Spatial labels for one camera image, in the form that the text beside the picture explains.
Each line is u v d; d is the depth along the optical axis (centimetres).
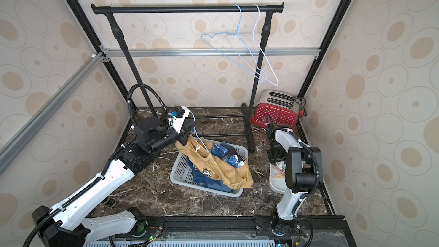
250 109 98
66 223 38
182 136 59
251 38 87
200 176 76
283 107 98
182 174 87
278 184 87
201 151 76
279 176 87
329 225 76
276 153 77
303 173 49
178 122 56
